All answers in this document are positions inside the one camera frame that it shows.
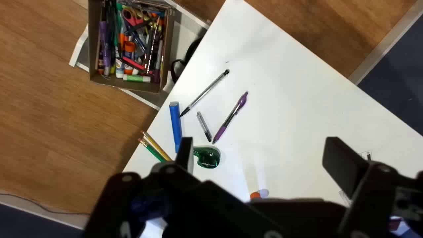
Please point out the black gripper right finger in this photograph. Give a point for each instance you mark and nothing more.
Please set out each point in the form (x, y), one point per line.
(343, 166)

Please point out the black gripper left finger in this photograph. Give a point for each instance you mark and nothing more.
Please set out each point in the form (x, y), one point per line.
(185, 154)

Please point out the blue marker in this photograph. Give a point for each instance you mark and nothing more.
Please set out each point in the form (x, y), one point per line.
(175, 126)

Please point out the red marker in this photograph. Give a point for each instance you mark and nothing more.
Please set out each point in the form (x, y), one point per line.
(132, 63)

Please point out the purple marker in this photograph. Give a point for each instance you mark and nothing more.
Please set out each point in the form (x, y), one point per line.
(101, 47)

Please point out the cardboard box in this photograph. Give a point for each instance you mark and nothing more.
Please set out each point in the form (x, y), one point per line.
(92, 48)

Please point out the yellow pencil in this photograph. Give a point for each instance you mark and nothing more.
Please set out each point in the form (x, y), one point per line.
(156, 146)

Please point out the green pencil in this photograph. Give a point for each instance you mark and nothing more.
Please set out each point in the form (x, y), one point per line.
(152, 151)

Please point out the short grey pen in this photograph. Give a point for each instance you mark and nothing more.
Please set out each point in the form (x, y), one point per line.
(203, 126)

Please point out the purple pen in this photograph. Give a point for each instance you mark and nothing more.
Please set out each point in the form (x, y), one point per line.
(230, 118)

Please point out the long black pen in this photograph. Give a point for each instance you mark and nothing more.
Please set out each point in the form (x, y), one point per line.
(205, 93)

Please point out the small orange white object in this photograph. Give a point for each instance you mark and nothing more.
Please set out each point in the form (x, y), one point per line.
(259, 195)

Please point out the green glue stick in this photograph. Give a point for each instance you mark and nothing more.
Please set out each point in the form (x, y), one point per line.
(136, 79)

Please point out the white open drawer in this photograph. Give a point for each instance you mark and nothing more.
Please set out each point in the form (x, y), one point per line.
(182, 35)

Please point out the orange capped glue stick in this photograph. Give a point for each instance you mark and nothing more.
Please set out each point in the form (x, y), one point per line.
(121, 48)

